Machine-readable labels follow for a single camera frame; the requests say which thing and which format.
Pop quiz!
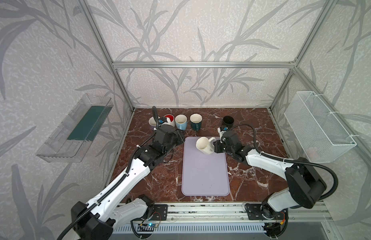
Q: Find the white mug red interior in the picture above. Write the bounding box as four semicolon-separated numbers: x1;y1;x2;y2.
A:
164;114;176;127

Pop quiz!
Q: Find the lavender purple mug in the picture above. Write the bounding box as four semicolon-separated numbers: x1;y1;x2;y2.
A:
149;117;156;130

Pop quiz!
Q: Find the light blue mug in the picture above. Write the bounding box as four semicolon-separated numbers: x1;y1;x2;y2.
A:
175;115;187;131

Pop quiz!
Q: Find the black mug white rim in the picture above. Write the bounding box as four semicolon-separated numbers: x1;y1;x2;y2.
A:
222;116;234;128

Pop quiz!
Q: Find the white octagonal mug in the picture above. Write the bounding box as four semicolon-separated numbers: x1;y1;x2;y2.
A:
195;137;216;155

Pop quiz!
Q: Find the dark green mug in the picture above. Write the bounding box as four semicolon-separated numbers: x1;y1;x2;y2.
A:
190;114;202;132

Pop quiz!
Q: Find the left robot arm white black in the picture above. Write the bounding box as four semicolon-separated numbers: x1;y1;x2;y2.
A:
58;107;185;240

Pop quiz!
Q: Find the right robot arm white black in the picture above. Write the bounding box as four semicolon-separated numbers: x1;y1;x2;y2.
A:
213;126;339;220

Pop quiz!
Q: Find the lavender rectangular tray mat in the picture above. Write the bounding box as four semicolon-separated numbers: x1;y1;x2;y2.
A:
182;137;230;197

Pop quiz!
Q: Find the green pad in bin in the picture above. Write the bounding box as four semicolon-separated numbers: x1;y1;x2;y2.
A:
67;106;112;142

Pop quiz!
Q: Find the green circuit board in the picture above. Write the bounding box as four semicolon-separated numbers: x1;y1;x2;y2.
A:
139;223;160;231

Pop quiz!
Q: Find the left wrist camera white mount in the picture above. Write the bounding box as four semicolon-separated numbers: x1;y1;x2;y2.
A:
158;117;171;126

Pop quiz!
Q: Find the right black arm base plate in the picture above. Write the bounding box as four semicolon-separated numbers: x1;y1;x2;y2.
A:
244;203;286;221

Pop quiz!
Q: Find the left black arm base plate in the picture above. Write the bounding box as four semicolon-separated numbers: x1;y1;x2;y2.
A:
143;204;168;221

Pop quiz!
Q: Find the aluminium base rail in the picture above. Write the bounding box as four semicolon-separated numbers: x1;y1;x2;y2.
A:
80;202;334;224

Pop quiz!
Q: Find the aluminium frame crossbar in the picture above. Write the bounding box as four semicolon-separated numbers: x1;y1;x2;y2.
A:
112;62;294;69

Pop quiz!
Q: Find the white wire mesh basket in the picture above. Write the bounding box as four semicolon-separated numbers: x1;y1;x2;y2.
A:
284;91;357;164

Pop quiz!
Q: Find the clear plastic wall bin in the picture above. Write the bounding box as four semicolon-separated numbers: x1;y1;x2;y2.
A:
36;94;114;163

